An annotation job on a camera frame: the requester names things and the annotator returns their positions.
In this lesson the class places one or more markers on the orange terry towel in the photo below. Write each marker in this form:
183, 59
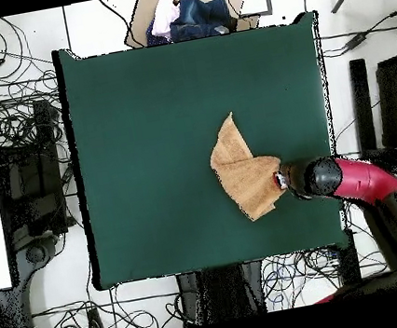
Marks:
246, 178

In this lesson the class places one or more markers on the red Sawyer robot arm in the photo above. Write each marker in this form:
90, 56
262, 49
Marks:
360, 181

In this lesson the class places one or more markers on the black power strip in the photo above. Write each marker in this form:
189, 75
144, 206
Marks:
348, 262

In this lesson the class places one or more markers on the dark green table cloth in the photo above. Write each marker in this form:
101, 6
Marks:
138, 125

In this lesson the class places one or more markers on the blue denim jeans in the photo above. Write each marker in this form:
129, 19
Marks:
202, 15

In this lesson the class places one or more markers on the pink garment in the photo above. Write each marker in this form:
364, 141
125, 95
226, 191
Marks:
165, 16

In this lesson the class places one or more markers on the black grey stand foot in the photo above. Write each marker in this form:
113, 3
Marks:
36, 253

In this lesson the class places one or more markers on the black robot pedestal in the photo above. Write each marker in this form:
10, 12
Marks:
221, 292

